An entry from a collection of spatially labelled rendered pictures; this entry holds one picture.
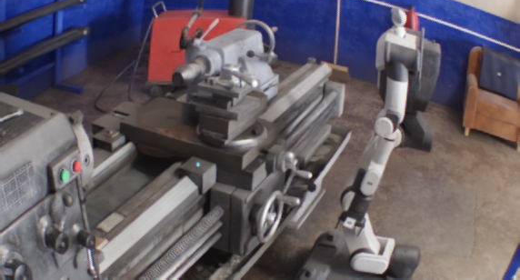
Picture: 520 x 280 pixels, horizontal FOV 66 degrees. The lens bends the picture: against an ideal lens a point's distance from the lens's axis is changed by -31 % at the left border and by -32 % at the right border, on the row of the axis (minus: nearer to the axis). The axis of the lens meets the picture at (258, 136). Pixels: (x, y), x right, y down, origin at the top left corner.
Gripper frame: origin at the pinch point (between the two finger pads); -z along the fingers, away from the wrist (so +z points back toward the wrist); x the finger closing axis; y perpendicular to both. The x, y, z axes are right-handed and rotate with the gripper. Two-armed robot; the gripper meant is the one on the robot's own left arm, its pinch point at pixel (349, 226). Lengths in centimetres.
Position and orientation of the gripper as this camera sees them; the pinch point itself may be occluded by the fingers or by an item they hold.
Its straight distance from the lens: 224.3
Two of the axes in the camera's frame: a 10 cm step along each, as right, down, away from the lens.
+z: 2.5, -8.5, -4.7
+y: -3.5, 3.7, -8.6
